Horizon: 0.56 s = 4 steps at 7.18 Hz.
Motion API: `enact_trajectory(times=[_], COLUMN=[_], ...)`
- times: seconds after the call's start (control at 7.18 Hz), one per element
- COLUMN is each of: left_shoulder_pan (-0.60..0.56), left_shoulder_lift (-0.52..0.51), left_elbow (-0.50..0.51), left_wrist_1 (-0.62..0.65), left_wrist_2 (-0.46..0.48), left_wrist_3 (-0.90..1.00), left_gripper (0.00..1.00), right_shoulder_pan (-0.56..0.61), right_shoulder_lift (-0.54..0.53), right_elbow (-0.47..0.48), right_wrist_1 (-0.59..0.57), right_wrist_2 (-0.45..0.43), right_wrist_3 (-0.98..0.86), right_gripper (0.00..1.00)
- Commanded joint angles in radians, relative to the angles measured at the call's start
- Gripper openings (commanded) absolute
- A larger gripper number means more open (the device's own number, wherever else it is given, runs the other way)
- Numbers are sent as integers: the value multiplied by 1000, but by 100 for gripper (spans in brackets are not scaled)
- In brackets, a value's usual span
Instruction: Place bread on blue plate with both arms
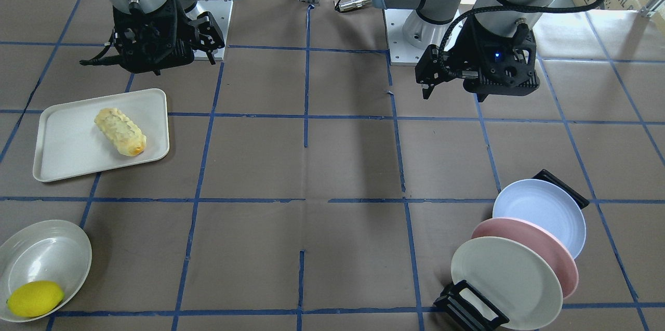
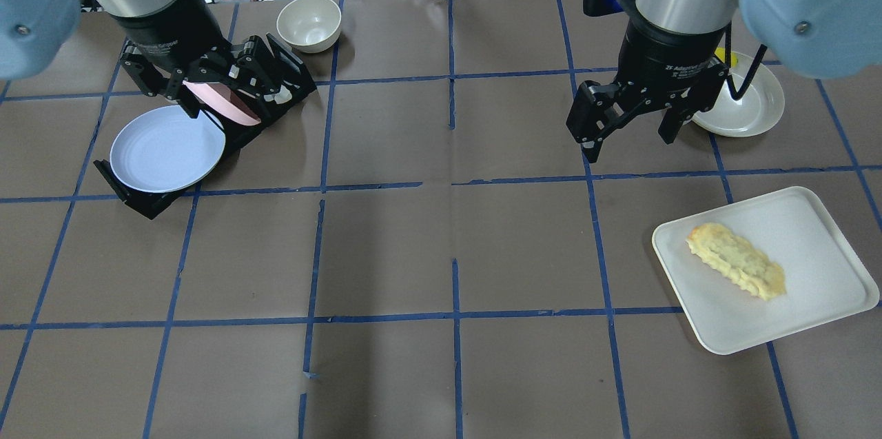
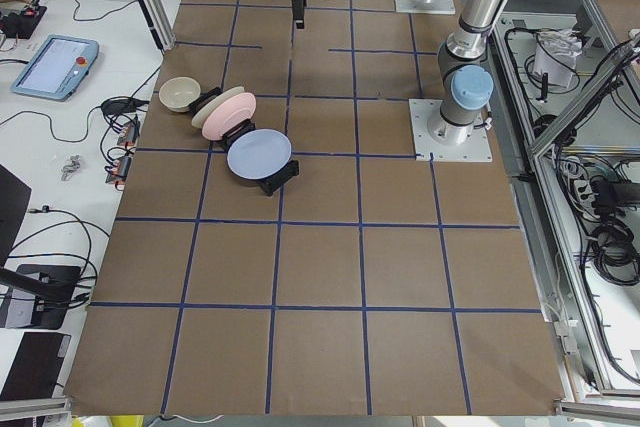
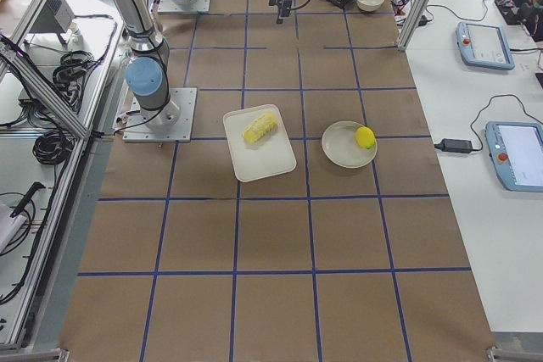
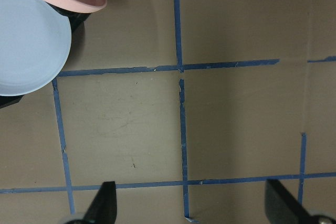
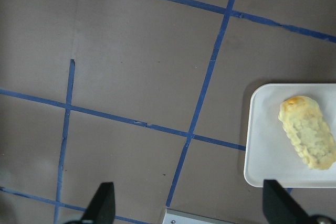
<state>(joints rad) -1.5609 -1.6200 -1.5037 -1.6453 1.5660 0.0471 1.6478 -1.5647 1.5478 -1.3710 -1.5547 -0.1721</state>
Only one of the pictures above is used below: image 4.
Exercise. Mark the yellow lemon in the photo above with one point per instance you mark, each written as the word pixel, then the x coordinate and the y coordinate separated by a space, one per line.
pixel 365 137

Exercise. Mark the far blue teach pendant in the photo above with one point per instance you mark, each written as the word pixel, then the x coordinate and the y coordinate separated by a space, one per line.
pixel 484 46

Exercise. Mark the blue teach pendant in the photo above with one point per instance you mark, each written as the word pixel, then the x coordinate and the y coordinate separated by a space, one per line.
pixel 484 46
pixel 516 153

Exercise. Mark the cream round plate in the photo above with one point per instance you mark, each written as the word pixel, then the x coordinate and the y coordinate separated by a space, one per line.
pixel 339 145

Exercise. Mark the near blue teach pendant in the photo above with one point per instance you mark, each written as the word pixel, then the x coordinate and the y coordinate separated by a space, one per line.
pixel 516 153

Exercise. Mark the yellow bread loaf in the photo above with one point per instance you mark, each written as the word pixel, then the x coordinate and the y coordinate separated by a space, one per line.
pixel 259 127

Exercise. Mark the black power adapter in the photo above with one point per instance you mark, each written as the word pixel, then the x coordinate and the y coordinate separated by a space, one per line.
pixel 454 146

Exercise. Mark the grey control box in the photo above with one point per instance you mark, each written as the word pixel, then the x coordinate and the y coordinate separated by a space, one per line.
pixel 55 17

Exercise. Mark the aluminium frame post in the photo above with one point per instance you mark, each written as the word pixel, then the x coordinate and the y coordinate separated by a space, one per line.
pixel 420 1

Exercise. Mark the white rectangular tray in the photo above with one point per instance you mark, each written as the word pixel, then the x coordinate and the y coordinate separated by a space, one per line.
pixel 271 155

